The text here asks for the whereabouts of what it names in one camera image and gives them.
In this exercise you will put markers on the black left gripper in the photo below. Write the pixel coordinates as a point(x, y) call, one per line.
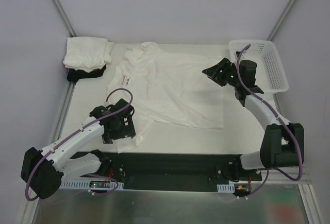
point(128, 130)

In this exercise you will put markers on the white t shirt red print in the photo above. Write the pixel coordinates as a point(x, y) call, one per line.
point(166, 88)

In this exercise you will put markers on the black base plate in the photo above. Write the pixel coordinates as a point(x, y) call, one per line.
point(178, 172)

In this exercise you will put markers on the white plastic basket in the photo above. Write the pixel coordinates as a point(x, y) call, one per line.
point(270, 74)

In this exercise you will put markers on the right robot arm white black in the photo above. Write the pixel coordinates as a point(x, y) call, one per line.
point(283, 141)

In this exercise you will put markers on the aluminium frame post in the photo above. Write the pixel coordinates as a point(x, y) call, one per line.
point(281, 19)
point(64, 18)

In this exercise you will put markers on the aluminium frame post right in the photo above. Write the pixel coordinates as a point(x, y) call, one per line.
point(281, 19)

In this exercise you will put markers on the aluminium frame post left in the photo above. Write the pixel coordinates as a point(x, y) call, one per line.
point(64, 18)

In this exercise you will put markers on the white slotted cable duct right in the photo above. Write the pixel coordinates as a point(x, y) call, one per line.
point(233, 188)

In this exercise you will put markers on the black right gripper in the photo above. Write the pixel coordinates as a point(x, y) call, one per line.
point(216, 72)

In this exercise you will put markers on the folded white t shirt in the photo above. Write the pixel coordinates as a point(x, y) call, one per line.
point(87, 53)

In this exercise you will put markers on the folded black t shirt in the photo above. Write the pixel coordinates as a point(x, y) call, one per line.
point(76, 75)

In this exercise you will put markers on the white slotted cable duct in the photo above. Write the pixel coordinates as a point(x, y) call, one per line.
point(96, 185)
point(233, 188)

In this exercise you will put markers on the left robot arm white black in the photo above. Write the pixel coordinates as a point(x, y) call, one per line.
point(46, 169)

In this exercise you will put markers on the white slotted cable duct left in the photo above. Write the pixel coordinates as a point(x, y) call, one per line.
point(96, 185)

